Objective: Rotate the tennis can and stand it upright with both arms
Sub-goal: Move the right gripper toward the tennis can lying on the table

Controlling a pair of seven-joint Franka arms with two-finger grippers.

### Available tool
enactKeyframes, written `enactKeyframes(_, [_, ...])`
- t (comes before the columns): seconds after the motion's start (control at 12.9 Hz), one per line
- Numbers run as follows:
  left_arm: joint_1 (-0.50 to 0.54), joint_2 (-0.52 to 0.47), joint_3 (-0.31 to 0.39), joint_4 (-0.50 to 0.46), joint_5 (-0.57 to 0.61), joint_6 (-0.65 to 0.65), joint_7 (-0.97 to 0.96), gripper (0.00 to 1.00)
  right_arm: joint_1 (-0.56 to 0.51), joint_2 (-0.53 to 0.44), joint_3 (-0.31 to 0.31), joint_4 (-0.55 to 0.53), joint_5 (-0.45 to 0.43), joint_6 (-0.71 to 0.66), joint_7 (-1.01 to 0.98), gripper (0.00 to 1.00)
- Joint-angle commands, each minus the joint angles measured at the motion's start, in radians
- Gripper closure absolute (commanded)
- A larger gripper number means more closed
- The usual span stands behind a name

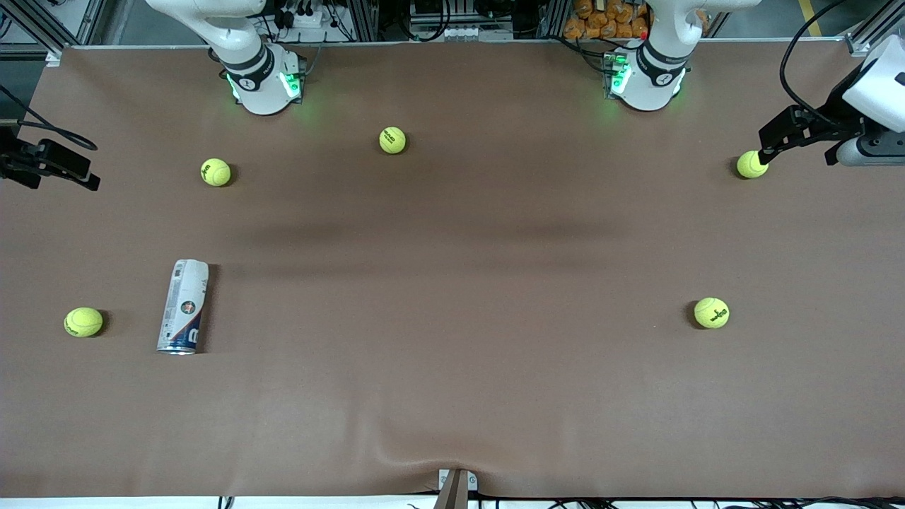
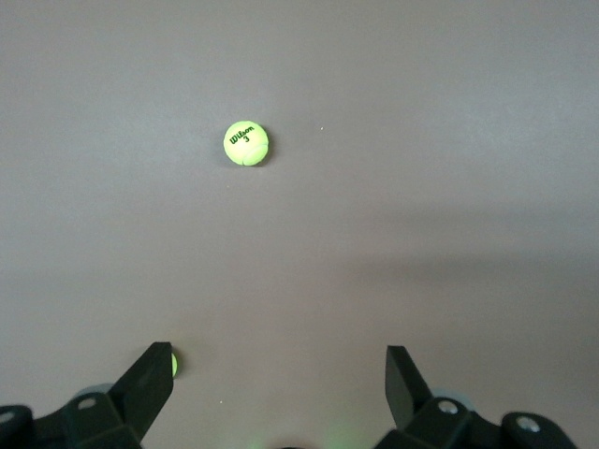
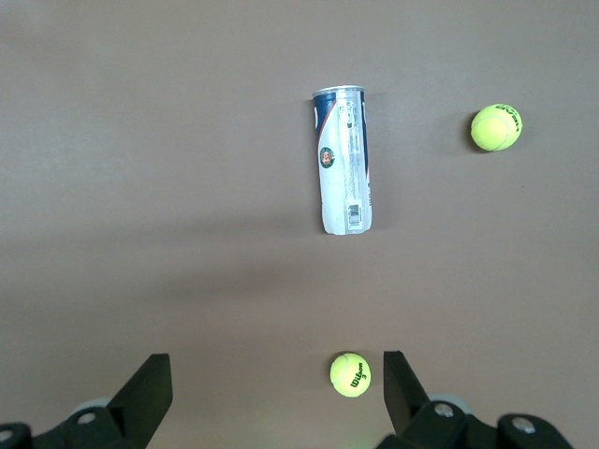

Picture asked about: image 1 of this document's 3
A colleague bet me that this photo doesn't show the clear tennis ball can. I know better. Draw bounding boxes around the clear tennis ball can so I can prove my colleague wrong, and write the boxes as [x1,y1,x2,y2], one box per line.
[156,259,211,356]

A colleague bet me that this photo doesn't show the orange bag pile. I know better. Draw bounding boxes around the orange bag pile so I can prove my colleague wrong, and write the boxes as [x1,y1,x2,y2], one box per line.
[564,0,651,40]

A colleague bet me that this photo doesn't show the power strip with black plugs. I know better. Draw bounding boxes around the power strip with black plugs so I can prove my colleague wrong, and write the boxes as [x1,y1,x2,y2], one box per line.
[272,0,341,30]

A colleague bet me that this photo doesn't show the white power strip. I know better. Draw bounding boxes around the white power strip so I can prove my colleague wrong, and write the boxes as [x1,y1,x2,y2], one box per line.
[409,23,496,42]

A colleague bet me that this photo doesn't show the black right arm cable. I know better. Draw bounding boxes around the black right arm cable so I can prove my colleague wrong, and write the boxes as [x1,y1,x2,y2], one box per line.
[0,85,98,151]

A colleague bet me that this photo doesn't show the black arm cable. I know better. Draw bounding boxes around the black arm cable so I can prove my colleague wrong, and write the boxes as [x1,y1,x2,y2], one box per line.
[779,0,849,127]
[0,85,98,151]

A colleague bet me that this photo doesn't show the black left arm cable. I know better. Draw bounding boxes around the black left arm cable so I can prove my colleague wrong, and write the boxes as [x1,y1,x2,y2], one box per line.
[779,0,849,127]

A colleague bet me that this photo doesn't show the aluminium frame beam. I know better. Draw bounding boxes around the aluminium frame beam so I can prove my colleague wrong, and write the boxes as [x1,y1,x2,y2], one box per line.
[0,0,68,66]
[845,0,905,57]

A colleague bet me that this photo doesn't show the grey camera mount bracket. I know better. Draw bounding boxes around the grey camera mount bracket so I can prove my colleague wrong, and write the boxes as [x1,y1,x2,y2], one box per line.
[437,468,479,509]

